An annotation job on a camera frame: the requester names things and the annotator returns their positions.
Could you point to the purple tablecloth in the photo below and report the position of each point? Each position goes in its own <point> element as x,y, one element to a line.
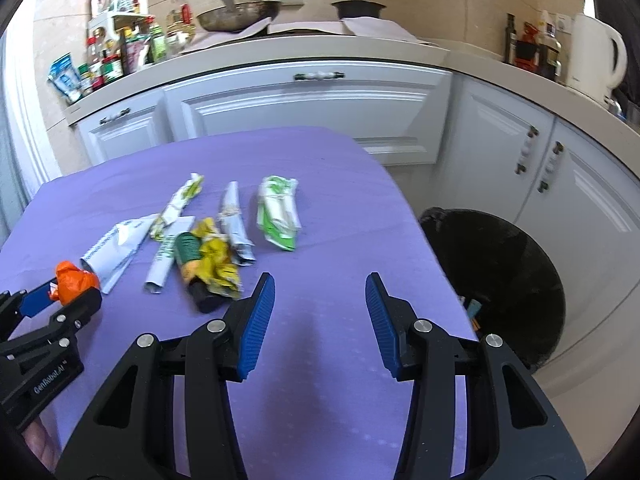
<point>325,210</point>

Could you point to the blue white packet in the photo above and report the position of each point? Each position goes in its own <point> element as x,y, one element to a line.
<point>65,77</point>

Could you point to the small white green tube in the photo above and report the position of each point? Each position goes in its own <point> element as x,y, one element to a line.
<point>162,260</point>

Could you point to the black pot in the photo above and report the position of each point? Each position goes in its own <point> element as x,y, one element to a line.
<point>357,9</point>

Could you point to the white electric kettle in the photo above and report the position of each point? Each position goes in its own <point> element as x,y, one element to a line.
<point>590,60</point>

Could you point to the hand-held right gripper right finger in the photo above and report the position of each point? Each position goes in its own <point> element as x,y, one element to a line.
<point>382,325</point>

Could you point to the dark soy sauce bottle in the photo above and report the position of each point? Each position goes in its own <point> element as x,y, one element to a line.
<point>549,55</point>

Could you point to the yellow green dark wrapper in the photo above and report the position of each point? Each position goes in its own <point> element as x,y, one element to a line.
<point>187,247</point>

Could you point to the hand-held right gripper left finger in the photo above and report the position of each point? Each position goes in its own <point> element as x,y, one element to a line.
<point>257,325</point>

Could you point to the white spice rack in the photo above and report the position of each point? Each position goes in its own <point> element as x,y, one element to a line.
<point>125,19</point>

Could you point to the silver white wrapper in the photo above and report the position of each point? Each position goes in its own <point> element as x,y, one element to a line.
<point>232,220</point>

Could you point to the red packaged bottle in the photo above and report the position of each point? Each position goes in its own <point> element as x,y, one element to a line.
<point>526,50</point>

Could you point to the white kitchen cabinet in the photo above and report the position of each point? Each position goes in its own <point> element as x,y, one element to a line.
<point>310,110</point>

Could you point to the white tube blue print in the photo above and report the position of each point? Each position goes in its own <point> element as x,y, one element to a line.
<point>117,245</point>

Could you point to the person's left hand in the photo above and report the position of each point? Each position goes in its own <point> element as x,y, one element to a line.
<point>45,447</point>

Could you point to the light blue tube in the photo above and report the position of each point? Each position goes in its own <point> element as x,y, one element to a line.
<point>474,310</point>

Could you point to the white cloth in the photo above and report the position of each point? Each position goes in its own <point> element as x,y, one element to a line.
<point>380,30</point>
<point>225,37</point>

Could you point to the orange plastic bag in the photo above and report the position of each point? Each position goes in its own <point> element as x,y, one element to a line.
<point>75,280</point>

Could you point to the dark olive oil bottle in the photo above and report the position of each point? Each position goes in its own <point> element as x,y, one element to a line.
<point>510,40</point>

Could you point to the black trash bin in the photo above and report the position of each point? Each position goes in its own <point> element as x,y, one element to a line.
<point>510,270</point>

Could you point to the large cooking oil bottle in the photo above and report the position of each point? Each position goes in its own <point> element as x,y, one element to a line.
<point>181,22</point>

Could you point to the cluster of condiment bottles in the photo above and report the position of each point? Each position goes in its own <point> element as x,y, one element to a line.
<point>120,55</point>

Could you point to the green white wipes packet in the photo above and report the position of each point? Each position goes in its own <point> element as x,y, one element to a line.
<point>277,215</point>

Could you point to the white door frame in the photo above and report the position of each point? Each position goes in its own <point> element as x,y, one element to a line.
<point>22,110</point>

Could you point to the green white wrapper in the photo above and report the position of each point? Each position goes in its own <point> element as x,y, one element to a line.
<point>180,200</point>

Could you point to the steel wok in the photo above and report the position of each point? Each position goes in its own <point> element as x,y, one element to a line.
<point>240,15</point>

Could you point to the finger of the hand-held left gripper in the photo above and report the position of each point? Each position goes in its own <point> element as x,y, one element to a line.
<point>42,297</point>
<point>82,307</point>

